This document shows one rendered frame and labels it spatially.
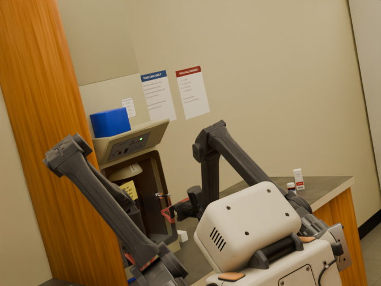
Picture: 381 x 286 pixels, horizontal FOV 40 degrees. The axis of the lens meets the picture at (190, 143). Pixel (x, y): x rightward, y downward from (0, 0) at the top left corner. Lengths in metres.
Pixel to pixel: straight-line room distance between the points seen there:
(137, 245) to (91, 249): 0.84
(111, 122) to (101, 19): 0.43
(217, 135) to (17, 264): 1.12
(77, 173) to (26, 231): 1.14
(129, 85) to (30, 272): 0.90
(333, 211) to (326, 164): 1.38
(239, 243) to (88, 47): 1.13
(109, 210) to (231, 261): 0.30
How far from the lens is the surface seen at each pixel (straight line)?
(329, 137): 4.19
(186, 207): 2.07
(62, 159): 1.24
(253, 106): 3.42
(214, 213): 1.19
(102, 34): 2.09
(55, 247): 2.29
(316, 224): 1.42
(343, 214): 2.88
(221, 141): 1.59
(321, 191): 2.73
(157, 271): 1.24
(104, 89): 2.05
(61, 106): 1.94
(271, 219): 1.22
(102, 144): 1.93
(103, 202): 1.23
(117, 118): 1.94
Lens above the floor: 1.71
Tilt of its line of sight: 8 degrees down
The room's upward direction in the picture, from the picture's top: 13 degrees counter-clockwise
